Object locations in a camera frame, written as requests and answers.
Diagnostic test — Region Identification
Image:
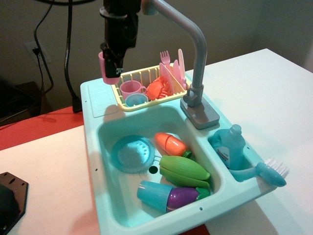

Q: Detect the pink toy knife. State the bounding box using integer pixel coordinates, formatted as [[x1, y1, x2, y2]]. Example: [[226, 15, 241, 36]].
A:
[[178, 48, 185, 79]]

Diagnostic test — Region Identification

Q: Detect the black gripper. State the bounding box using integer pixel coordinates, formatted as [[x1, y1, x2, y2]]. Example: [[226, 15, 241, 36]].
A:
[[100, 14, 138, 78]]

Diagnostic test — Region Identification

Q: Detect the purple toy eggplant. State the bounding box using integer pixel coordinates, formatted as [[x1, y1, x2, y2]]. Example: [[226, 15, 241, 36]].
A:
[[166, 187, 211, 212]]

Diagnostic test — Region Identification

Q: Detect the pink toy mug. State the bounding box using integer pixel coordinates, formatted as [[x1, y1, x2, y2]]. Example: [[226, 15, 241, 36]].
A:
[[119, 80, 147, 99]]

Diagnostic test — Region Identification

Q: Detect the blue toy plate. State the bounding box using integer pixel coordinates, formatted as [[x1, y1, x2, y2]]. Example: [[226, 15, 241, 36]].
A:
[[111, 135, 155, 174]]

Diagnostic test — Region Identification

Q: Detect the green toy corn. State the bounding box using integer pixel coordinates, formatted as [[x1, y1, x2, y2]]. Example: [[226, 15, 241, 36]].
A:
[[159, 155, 211, 188]]

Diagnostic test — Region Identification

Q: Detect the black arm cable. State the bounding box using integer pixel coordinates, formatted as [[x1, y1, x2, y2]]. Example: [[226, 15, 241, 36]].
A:
[[36, 0, 98, 5]]

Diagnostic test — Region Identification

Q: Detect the blue toy detergent bottle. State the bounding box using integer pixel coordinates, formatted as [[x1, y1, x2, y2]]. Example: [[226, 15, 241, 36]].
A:
[[209, 124, 246, 170]]

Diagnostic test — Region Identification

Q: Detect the orange toy crab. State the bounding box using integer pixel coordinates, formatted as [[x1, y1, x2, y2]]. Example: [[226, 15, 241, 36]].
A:
[[146, 76, 173, 100]]

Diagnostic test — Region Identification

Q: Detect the black power cable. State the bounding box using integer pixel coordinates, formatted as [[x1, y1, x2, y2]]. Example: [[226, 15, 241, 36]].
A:
[[33, 2, 54, 98]]

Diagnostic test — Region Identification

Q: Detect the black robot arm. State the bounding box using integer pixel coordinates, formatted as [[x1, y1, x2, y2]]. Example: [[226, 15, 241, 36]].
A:
[[100, 0, 141, 82]]

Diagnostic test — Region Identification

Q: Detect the pink toy fork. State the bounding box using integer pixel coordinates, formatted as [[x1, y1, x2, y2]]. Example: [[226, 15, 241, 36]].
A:
[[160, 50, 171, 66]]

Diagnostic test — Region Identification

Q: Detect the blue plastic cup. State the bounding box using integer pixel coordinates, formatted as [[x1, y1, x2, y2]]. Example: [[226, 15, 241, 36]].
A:
[[137, 181, 174, 212]]

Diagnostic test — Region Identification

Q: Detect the orange toy carrot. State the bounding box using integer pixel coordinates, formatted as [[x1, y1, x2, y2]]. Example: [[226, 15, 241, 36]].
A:
[[155, 132, 192, 158]]

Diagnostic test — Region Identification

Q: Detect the pink plastic cup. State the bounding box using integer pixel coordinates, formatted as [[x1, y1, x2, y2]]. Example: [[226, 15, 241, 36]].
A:
[[98, 51, 120, 85]]

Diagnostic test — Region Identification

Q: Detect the white wall outlet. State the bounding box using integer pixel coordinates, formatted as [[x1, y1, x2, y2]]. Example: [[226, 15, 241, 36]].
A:
[[24, 41, 51, 65]]

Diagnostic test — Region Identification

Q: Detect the yellow dish rack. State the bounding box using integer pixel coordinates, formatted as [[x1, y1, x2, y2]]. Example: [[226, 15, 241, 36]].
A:
[[112, 64, 192, 112]]

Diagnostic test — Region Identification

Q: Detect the pink toy plate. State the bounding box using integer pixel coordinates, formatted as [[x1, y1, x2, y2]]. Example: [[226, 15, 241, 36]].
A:
[[159, 63, 184, 94]]

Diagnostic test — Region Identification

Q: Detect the grey toy faucet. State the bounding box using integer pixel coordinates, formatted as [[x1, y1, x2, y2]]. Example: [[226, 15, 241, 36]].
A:
[[141, 0, 220, 129]]

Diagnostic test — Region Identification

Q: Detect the small blue bowl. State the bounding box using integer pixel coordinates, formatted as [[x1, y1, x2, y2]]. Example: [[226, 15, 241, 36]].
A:
[[125, 94, 149, 107]]

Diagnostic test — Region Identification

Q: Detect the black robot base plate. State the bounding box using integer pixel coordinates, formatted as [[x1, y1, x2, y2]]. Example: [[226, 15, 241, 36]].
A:
[[0, 172, 29, 235]]

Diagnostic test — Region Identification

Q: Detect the teal toy sink unit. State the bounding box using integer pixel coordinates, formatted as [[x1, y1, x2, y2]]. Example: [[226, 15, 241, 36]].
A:
[[81, 78, 273, 235]]

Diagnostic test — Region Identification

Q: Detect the blue dish brush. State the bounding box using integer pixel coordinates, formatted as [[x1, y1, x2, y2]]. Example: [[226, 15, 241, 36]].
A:
[[229, 159, 289, 187]]

